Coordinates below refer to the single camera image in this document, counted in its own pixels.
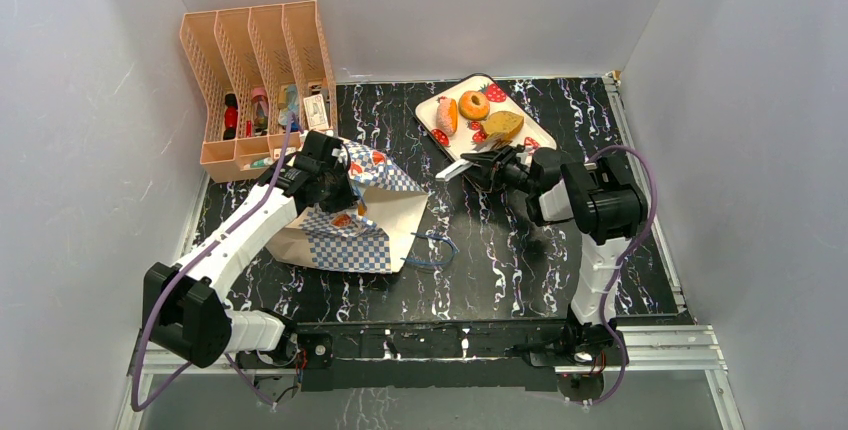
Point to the strawberry pattern white tray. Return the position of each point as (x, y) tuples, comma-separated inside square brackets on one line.
[(469, 137)]

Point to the small tube in organizer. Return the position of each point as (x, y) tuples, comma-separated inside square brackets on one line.
[(260, 163)]

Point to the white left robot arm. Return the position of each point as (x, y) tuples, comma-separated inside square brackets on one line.
[(184, 303)]

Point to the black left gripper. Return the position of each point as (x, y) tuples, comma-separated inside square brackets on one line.
[(347, 200)]

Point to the white printed card box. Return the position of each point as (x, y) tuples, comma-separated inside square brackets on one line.
[(315, 111)]

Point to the blue item in organizer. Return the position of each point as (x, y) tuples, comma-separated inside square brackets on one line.
[(288, 108)]

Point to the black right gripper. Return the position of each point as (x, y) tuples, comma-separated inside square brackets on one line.
[(486, 166)]

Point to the pink plastic file organizer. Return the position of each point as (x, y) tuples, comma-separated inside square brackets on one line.
[(258, 69)]

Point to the pink capped bottle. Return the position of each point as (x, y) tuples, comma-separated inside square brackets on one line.
[(259, 100)]

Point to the sugared orange fake bread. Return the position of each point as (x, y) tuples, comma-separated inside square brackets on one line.
[(447, 115)]

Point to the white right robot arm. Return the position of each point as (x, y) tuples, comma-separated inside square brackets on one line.
[(609, 209)]

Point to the fake ring donut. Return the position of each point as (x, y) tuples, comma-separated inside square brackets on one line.
[(474, 105)]

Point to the blue checkered paper bag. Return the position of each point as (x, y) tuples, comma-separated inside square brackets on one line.
[(378, 235)]

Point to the fake bread slice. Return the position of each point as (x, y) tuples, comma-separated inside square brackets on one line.
[(502, 125)]

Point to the red black toy figure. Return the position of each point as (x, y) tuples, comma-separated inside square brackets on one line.
[(231, 117)]

